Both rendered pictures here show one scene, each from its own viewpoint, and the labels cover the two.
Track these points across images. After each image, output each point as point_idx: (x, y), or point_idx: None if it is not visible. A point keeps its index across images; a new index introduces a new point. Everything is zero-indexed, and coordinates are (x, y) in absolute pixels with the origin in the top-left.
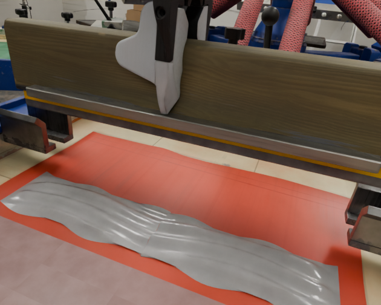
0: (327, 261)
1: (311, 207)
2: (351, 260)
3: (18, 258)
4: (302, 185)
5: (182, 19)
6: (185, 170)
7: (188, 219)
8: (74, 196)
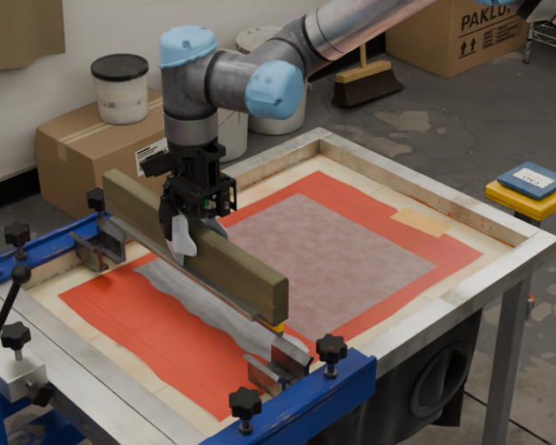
0: (134, 273)
1: (98, 298)
2: (120, 270)
3: (296, 313)
4: (78, 313)
5: None
6: (161, 348)
7: (191, 309)
8: (259, 339)
